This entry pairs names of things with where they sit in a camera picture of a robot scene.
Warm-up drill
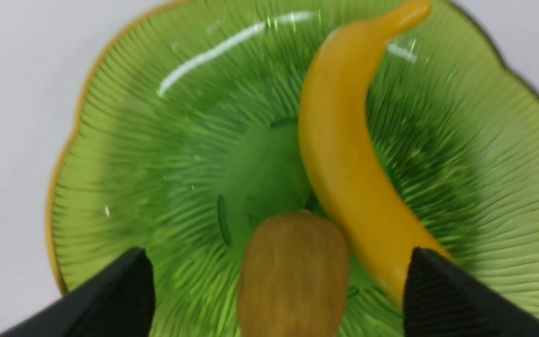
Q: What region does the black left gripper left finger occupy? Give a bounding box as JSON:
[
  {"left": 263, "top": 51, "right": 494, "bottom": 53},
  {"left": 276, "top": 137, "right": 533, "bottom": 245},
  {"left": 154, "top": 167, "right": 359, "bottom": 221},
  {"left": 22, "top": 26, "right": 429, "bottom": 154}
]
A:
[{"left": 1, "top": 248, "right": 156, "bottom": 337}]

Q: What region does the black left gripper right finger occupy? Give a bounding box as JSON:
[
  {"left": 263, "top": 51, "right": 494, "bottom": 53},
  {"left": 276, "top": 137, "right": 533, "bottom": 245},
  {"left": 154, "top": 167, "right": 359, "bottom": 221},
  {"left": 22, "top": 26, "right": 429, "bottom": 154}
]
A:
[{"left": 403, "top": 248, "right": 539, "bottom": 337}]

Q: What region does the brown kiwi fruit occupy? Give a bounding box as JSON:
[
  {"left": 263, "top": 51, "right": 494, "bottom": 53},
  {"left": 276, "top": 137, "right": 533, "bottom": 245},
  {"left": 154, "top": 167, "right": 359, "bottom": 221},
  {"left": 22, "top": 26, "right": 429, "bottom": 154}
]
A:
[{"left": 237, "top": 211, "right": 350, "bottom": 337}]

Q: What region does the yellow banana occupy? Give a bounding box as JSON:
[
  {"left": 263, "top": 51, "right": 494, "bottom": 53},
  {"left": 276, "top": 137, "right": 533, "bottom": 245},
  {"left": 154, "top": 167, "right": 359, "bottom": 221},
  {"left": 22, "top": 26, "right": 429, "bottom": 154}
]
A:
[{"left": 298, "top": 0, "right": 450, "bottom": 307}]

